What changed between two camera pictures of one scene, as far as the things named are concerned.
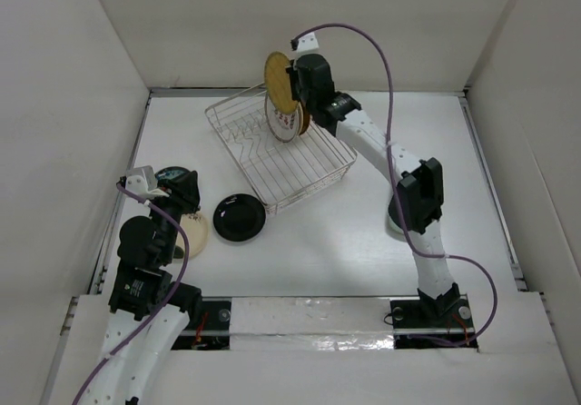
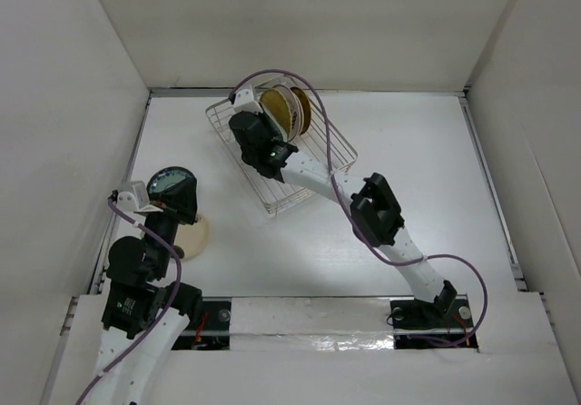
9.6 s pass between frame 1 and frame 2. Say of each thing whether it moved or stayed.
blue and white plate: stayed
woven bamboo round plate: moved
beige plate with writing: stayed
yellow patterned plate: stayed
